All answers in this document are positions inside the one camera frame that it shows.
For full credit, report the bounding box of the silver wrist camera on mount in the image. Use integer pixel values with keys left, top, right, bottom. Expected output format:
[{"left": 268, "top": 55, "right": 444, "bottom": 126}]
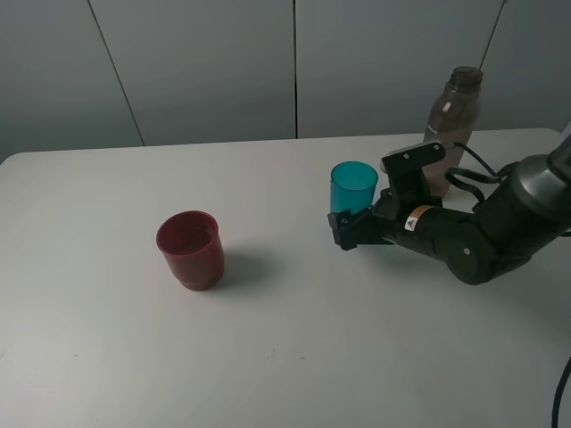
[{"left": 381, "top": 141, "right": 445, "bottom": 207}]

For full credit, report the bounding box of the red plastic cup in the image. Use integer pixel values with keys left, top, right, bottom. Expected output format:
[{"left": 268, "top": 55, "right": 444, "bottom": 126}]
[{"left": 156, "top": 210, "right": 225, "bottom": 292}]

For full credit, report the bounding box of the teal translucent plastic cup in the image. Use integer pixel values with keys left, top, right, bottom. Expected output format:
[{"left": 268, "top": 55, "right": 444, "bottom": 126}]
[{"left": 330, "top": 161, "right": 378, "bottom": 214}]

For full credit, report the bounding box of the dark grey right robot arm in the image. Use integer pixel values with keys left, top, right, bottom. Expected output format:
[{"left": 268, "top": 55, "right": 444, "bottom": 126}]
[{"left": 328, "top": 140, "right": 570, "bottom": 285}]

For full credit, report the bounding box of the brown translucent water bottle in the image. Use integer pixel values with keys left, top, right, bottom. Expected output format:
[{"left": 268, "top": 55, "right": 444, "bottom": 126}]
[{"left": 423, "top": 66, "right": 483, "bottom": 199}]

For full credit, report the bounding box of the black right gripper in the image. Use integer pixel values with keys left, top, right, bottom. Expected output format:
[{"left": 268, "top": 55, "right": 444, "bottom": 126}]
[{"left": 327, "top": 188, "right": 451, "bottom": 251}]

